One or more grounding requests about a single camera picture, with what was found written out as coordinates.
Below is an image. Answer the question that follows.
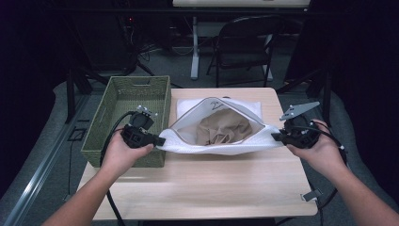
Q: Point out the black metal stand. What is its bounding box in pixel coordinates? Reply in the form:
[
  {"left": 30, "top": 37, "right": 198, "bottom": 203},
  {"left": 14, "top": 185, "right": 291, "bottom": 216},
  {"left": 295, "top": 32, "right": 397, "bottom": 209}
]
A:
[
  {"left": 64, "top": 66, "right": 109, "bottom": 124},
  {"left": 276, "top": 66, "right": 333, "bottom": 128}
]

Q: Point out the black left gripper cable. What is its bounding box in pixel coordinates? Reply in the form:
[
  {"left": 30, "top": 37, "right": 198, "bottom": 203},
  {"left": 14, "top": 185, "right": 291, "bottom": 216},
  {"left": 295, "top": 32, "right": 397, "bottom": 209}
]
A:
[{"left": 99, "top": 110, "right": 136, "bottom": 226}]

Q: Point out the green woven basket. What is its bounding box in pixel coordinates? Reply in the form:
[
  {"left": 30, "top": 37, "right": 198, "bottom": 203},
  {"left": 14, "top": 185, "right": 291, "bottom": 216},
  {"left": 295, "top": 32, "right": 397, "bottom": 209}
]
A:
[{"left": 80, "top": 74, "right": 172, "bottom": 169}]

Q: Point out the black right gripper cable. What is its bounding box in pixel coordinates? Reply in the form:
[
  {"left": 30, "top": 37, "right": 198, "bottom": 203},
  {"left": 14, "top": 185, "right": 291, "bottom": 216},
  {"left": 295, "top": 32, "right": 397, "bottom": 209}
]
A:
[{"left": 276, "top": 121, "right": 348, "bottom": 226}]

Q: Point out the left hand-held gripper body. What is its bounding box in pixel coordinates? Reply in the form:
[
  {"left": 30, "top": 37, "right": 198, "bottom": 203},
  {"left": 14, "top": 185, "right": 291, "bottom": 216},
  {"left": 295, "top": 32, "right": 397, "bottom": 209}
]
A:
[{"left": 120, "top": 105, "right": 158, "bottom": 150}]

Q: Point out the black tripod stand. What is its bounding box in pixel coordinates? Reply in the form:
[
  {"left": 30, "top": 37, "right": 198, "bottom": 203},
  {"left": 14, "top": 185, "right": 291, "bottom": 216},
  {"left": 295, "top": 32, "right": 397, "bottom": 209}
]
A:
[{"left": 118, "top": 15, "right": 156, "bottom": 78}]

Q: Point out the white mesh laundry bag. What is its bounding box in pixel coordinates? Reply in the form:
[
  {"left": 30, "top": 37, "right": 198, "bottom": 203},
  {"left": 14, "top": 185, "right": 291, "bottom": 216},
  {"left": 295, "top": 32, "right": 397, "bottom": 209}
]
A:
[{"left": 156, "top": 96, "right": 285, "bottom": 156}]

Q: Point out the beige garment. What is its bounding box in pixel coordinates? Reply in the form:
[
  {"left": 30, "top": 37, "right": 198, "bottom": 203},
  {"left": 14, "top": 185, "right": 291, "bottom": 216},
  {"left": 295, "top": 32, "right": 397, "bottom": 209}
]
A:
[{"left": 195, "top": 107, "right": 255, "bottom": 147}]

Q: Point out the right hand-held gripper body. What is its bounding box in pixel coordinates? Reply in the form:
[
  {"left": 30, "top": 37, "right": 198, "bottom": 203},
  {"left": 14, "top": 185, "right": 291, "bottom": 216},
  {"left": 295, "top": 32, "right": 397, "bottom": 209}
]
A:
[{"left": 279, "top": 101, "right": 321, "bottom": 150}]

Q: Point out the white desk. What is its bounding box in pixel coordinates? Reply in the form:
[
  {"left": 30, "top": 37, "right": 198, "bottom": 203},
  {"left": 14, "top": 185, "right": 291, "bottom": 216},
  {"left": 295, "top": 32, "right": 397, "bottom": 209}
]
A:
[{"left": 171, "top": 0, "right": 311, "bottom": 81}]

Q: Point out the person's right hand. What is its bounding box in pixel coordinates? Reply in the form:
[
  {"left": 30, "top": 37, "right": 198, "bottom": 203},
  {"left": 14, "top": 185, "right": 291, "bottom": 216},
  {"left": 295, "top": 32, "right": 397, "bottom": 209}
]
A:
[{"left": 286, "top": 119, "right": 348, "bottom": 180}]

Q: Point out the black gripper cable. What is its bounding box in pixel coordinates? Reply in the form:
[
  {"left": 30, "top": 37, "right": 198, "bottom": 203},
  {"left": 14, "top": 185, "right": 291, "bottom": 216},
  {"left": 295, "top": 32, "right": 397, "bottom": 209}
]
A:
[
  {"left": 276, "top": 121, "right": 348, "bottom": 226},
  {"left": 99, "top": 110, "right": 136, "bottom": 226}
]

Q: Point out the black folding chair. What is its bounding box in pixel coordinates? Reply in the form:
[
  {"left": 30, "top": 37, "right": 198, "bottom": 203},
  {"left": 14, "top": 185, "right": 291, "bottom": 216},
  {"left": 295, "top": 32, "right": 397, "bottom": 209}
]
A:
[{"left": 205, "top": 13, "right": 285, "bottom": 89}]

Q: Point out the person's left hand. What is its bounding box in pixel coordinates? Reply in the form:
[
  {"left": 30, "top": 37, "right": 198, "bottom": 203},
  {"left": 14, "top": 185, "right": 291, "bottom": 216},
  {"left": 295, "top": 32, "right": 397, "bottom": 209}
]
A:
[{"left": 100, "top": 130, "right": 154, "bottom": 177}]

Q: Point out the tangle of floor cables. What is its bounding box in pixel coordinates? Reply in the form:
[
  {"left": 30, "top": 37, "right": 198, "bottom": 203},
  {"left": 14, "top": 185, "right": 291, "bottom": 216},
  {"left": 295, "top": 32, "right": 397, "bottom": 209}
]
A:
[{"left": 136, "top": 40, "right": 195, "bottom": 61}]

